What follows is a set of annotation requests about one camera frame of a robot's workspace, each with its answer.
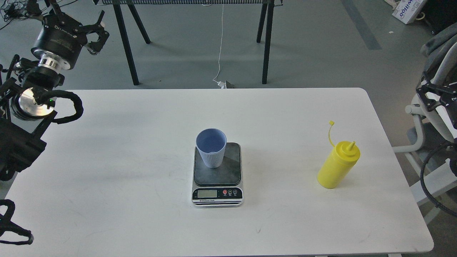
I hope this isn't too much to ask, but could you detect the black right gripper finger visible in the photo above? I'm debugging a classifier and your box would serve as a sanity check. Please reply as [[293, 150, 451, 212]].
[[416, 72, 457, 129]]

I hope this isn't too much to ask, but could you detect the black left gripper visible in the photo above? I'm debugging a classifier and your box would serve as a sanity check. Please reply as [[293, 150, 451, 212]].
[[21, 0, 110, 70]]

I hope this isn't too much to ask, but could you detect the yellow squeeze bottle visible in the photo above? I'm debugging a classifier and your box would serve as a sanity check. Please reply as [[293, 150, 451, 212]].
[[317, 120, 361, 189]]

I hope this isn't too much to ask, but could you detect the blue plastic cup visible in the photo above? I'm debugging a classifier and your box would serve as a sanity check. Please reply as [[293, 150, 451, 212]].
[[196, 128, 227, 168]]

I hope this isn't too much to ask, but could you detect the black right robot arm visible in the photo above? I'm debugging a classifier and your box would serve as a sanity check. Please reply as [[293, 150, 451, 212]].
[[416, 71, 456, 217]]

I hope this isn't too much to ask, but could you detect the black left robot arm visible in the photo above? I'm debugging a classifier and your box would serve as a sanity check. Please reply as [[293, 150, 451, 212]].
[[1, 0, 110, 246]]

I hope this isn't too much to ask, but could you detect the digital kitchen scale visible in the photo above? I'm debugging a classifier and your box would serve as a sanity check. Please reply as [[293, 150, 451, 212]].
[[191, 142, 244, 208]]

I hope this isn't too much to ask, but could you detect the white cardboard box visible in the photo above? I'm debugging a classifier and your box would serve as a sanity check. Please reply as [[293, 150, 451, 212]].
[[392, 0, 427, 24]]

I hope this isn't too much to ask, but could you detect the black cable bundle on floor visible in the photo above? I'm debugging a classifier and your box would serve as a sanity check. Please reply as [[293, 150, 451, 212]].
[[0, 0, 79, 31]]

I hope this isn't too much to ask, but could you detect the black trestle table frame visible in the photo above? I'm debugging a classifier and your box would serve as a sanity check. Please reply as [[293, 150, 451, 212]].
[[91, 0, 283, 86]]

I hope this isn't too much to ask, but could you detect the white hanging cable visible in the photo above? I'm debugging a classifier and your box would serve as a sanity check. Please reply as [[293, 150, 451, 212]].
[[213, 4, 227, 89]]

